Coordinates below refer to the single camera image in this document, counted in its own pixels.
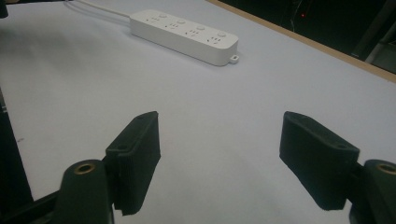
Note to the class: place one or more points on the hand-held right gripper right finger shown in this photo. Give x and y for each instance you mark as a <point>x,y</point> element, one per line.
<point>314,158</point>

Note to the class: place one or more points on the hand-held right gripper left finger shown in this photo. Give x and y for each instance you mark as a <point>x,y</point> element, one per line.
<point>137,155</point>

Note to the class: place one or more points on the dark upright object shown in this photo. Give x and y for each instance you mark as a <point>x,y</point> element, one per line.
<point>12,161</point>

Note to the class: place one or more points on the white power strip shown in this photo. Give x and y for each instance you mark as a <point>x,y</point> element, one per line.
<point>186,35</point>

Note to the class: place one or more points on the grey metal stand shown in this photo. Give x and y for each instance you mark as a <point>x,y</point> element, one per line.
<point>375,34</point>

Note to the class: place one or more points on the small dark object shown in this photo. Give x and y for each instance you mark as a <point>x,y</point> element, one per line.
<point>2,8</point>

